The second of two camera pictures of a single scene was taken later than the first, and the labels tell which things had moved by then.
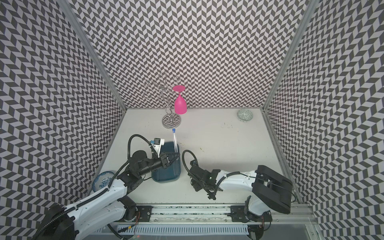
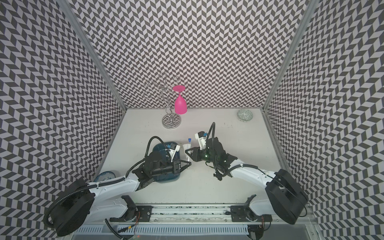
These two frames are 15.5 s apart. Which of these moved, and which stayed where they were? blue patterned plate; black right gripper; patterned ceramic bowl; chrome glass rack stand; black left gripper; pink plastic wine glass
Moved: black right gripper; black left gripper
Stayed: pink plastic wine glass; patterned ceramic bowl; blue patterned plate; chrome glass rack stand
